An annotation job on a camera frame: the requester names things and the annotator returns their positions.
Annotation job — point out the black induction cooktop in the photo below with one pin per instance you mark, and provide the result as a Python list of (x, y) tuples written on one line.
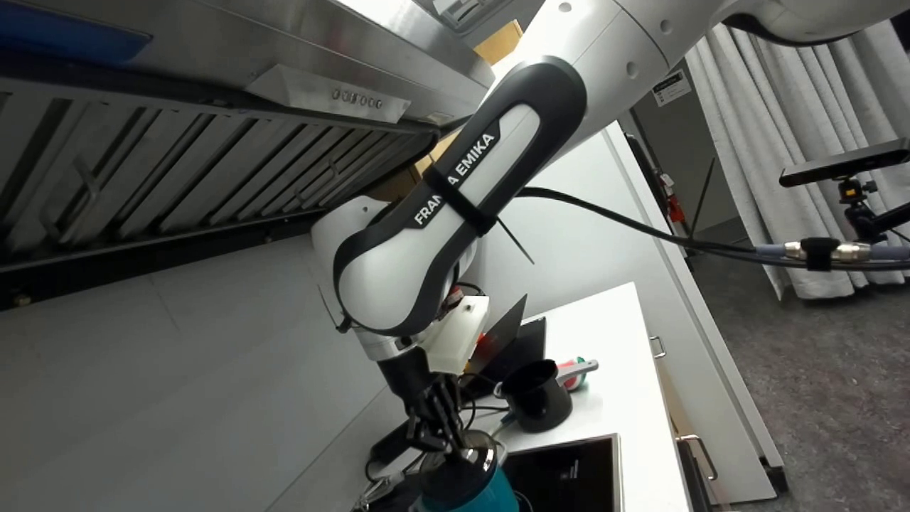
[(548, 480)]

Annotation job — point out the steel range hood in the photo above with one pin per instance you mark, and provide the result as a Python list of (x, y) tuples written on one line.
[(139, 136)]

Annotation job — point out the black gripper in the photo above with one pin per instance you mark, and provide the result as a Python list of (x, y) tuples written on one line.
[(429, 403)]

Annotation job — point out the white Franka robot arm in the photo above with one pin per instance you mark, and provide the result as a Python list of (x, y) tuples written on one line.
[(577, 69)]

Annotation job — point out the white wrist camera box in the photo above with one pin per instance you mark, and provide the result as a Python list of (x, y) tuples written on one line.
[(453, 339)]

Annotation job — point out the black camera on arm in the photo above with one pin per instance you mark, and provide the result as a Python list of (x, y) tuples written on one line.
[(845, 172)]

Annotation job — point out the blue pot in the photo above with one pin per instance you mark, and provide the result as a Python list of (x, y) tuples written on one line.
[(457, 484)]

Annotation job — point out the grey curtain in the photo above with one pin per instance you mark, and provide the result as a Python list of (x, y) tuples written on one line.
[(774, 108)]

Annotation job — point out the black power strip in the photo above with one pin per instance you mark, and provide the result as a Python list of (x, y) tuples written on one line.
[(392, 445)]

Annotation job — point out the watermelon slice toy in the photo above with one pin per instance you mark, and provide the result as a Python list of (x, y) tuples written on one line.
[(572, 375)]

